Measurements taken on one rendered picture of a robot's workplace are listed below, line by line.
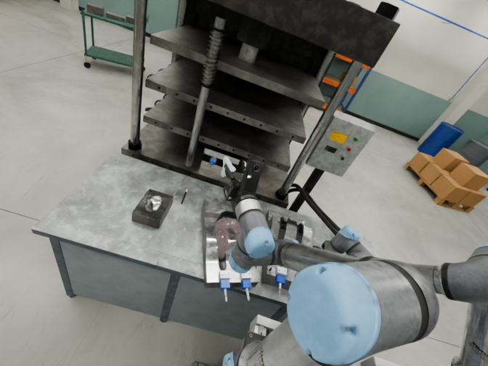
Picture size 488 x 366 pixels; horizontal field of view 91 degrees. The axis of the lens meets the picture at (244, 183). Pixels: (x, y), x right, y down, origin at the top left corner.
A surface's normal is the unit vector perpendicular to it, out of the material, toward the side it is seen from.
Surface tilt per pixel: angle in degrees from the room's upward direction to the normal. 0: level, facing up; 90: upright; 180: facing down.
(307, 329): 82
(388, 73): 90
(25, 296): 0
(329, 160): 90
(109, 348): 0
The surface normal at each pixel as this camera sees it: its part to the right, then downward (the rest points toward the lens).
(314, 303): -0.87, -0.17
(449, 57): -0.13, 0.60
